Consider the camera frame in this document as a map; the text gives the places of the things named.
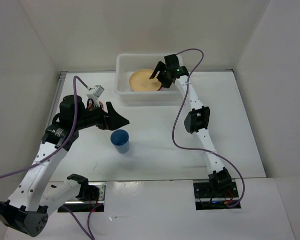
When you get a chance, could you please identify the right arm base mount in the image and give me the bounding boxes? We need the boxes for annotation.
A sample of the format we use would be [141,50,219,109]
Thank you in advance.
[193,180,241,211]

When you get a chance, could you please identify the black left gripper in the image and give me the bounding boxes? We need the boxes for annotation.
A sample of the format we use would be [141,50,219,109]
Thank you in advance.
[74,101,129,131]

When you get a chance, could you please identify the pink plastic plate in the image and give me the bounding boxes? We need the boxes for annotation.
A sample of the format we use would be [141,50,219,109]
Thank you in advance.
[130,85,163,92]

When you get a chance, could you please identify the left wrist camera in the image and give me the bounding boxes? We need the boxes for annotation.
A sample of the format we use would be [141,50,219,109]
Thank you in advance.
[87,85,104,108]

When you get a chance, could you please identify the red plastic cup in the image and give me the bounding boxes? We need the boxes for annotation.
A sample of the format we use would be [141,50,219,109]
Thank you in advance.
[87,101,104,111]

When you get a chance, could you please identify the white plastic bin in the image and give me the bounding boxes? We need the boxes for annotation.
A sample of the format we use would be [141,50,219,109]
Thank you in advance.
[114,52,182,106]

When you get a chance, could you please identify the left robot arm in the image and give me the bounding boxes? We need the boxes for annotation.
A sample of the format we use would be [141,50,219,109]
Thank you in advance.
[0,95,130,237]

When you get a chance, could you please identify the yellow plastic plate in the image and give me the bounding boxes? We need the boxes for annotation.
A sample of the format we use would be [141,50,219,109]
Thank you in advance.
[129,69,162,92]

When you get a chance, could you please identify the blue plastic cup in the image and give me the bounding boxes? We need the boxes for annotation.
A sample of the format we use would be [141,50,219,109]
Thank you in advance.
[110,129,129,154]

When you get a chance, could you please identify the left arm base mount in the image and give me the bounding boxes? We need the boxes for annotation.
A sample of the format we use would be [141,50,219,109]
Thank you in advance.
[64,182,106,213]

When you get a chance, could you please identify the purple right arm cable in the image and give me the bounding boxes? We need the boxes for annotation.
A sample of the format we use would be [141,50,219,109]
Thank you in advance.
[172,48,245,209]

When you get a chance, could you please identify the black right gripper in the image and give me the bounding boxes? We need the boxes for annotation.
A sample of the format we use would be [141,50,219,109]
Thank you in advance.
[149,60,172,89]

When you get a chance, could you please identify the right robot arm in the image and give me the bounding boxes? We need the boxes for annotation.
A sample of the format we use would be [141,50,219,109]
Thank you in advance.
[150,54,232,197]

